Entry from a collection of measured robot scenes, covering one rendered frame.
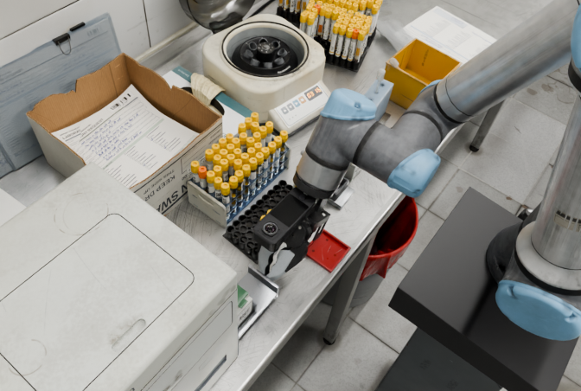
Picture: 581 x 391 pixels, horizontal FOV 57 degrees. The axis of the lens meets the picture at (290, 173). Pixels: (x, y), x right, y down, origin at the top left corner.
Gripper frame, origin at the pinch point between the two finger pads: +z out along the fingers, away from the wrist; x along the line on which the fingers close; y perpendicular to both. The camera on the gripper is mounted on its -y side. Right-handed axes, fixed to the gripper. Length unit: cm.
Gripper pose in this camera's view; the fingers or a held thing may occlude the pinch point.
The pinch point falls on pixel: (264, 277)
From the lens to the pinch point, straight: 94.8
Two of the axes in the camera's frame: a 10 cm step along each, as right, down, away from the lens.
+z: -3.7, 8.3, 4.1
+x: -7.9, -5.2, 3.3
